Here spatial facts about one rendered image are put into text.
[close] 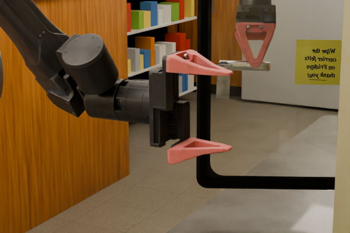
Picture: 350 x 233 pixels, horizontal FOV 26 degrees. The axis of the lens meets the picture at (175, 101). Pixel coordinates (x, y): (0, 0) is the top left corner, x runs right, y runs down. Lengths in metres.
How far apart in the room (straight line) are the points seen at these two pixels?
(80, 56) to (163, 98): 0.12
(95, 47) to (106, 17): 3.18
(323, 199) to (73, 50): 0.64
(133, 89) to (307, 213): 0.50
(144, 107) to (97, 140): 3.21
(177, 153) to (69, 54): 0.19
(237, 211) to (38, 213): 2.54
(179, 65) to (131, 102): 0.09
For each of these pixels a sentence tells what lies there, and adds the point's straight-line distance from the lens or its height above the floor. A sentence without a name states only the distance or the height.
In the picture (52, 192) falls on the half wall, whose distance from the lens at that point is 3.90.
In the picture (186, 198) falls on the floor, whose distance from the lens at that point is 4.15.
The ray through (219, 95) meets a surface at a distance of 1.27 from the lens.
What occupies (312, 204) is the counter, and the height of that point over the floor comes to 0.94.
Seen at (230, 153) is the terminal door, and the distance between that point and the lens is 1.31.
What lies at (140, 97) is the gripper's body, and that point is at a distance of 0.98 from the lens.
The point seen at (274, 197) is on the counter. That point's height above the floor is 0.94.
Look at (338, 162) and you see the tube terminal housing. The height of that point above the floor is 1.13.
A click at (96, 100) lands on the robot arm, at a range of 1.02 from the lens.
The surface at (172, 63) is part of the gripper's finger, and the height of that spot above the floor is 1.27.
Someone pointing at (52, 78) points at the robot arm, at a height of 1.23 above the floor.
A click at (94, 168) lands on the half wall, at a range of 4.20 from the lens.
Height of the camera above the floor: 1.43
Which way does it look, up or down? 13 degrees down
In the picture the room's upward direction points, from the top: straight up
